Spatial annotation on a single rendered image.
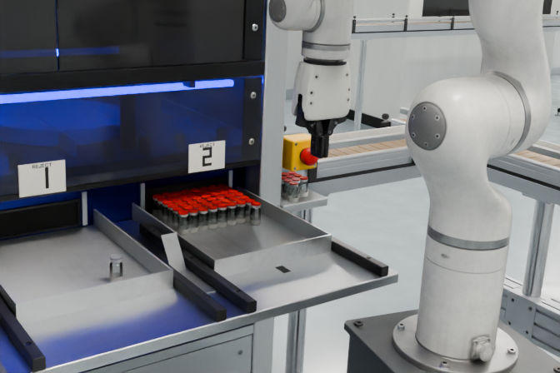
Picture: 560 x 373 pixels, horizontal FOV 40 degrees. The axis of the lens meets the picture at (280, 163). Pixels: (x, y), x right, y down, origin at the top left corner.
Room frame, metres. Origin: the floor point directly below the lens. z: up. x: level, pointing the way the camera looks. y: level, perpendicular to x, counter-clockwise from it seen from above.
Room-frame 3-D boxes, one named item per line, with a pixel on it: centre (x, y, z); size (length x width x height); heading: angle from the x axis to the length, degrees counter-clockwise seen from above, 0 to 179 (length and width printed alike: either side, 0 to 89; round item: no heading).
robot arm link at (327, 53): (1.33, -0.07, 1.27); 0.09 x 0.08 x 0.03; 126
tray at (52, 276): (1.24, 0.37, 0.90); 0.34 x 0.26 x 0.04; 36
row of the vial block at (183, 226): (1.48, 0.12, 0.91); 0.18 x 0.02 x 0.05; 126
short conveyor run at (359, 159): (1.97, -0.19, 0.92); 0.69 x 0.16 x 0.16; 126
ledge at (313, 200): (1.73, -0.02, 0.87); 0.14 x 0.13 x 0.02; 36
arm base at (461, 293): (1.07, -0.28, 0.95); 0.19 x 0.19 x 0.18
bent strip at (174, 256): (1.23, 0.15, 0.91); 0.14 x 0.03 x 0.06; 36
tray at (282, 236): (1.44, 0.10, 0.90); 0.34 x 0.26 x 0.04; 36
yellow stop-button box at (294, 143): (1.68, -0.04, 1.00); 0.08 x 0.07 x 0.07; 36
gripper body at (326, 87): (1.33, -0.07, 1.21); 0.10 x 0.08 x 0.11; 126
